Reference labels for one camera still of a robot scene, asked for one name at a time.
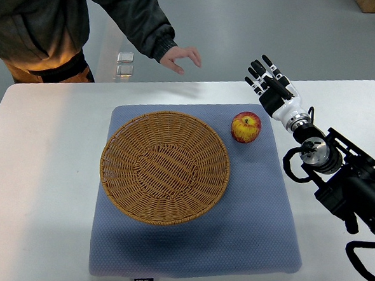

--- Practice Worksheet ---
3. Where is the red yellow apple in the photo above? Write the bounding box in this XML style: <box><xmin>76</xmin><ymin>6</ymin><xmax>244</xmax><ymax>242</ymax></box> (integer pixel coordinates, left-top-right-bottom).
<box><xmin>231</xmin><ymin>111</ymin><xmax>262</xmax><ymax>144</ymax></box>

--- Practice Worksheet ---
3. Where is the black cable loop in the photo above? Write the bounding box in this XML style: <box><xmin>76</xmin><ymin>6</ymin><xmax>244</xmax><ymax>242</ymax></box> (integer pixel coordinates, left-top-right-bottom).
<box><xmin>281</xmin><ymin>145</ymin><xmax>315</xmax><ymax>184</ymax></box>

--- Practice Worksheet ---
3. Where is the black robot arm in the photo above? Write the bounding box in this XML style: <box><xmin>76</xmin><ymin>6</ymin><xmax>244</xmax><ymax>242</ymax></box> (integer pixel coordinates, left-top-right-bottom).
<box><xmin>282</xmin><ymin>107</ymin><xmax>375</xmax><ymax>281</ymax></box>

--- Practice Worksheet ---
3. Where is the brown wicker basket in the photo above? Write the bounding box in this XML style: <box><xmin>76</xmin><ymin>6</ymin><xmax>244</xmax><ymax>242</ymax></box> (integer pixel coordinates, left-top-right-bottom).
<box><xmin>100</xmin><ymin>111</ymin><xmax>231</xmax><ymax>226</ymax></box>

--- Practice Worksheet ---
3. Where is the person torso dark jacket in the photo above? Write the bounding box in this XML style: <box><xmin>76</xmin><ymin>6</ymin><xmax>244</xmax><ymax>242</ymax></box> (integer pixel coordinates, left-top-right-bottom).
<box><xmin>0</xmin><ymin>0</ymin><xmax>94</xmax><ymax>83</ymax></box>

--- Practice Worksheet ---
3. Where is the blue quilted mat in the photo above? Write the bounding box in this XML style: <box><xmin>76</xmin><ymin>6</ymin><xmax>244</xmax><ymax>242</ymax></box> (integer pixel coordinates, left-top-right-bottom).
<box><xmin>89</xmin><ymin>104</ymin><xmax>302</xmax><ymax>278</ymax></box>

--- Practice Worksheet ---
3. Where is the lower metal floor plate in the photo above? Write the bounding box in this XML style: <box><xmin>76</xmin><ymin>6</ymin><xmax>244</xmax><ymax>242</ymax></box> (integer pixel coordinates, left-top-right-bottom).
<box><xmin>116</xmin><ymin>64</ymin><xmax>133</xmax><ymax>78</ymax></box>

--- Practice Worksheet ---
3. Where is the dark jacket sleeve forearm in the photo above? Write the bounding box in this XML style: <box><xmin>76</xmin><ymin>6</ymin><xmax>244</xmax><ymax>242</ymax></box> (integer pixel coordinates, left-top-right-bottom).
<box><xmin>92</xmin><ymin>0</ymin><xmax>177</xmax><ymax>62</ymax></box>

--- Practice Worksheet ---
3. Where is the person's bare hand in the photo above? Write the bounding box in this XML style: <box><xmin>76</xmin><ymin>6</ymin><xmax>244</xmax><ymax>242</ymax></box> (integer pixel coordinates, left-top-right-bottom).
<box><xmin>159</xmin><ymin>46</ymin><xmax>202</xmax><ymax>75</ymax></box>

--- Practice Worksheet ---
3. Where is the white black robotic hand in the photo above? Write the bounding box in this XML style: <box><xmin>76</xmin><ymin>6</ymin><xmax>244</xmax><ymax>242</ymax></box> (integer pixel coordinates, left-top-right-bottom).
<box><xmin>245</xmin><ymin>55</ymin><xmax>311</xmax><ymax>132</ymax></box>

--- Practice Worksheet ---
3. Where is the upper metal floor plate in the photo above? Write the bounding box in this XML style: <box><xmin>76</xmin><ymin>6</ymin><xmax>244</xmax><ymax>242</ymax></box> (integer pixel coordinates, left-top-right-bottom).
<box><xmin>116</xmin><ymin>51</ymin><xmax>134</xmax><ymax>63</ymax></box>

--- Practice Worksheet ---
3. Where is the metal floor plate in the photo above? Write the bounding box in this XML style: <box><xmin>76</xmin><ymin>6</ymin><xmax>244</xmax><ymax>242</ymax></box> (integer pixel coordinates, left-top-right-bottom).
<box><xmin>116</xmin><ymin>51</ymin><xmax>134</xmax><ymax>63</ymax></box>
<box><xmin>116</xmin><ymin>64</ymin><xmax>133</xmax><ymax>78</ymax></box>

